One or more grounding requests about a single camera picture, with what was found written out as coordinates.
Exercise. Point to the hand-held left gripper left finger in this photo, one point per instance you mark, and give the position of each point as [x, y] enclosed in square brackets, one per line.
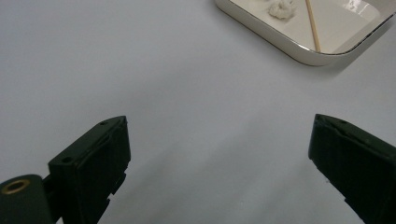
[93, 161]

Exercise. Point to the white enamel tray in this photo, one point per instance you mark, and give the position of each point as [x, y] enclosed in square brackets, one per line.
[339, 28]

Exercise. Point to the white cotton ball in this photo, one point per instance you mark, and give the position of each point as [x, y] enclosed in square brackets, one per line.
[282, 9]

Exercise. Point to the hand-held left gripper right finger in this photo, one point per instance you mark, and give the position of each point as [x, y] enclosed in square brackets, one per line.
[358, 161]

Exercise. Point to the thin wooden stick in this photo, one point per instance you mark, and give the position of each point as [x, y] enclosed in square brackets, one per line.
[312, 25]

